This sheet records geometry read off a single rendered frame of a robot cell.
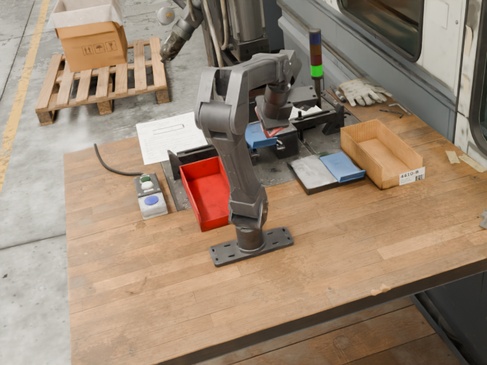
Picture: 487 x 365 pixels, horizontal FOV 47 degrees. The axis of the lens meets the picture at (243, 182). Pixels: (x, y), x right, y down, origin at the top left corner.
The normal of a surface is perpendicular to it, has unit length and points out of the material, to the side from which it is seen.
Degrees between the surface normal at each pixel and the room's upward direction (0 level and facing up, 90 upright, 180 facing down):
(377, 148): 0
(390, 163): 0
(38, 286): 0
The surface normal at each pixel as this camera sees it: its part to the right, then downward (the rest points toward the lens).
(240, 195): -0.40, 0.72
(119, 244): -0.12, -0.83
